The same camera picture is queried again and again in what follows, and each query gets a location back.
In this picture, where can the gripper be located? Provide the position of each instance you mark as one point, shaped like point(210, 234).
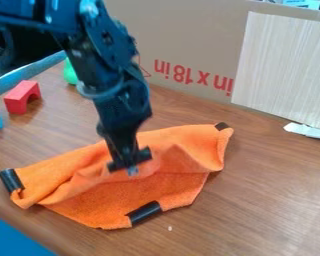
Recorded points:
point(122, 113)

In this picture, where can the orange cloth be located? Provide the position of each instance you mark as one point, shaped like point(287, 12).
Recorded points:
point(122, 196)

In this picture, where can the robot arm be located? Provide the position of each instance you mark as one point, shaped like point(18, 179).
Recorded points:
point(93, 36)

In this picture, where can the green toy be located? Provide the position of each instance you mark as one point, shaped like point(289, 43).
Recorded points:
point(70, 74)

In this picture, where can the red arch block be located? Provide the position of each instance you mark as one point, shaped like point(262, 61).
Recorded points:
point(19, 96)

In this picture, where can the cardboard box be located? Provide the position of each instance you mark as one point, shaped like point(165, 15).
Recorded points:
point(194, 40)

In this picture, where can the white paper scrap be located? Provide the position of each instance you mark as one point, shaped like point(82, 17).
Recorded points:
point(309, 130)

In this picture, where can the white board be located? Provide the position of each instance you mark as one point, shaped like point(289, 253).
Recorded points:
point(287, 66)

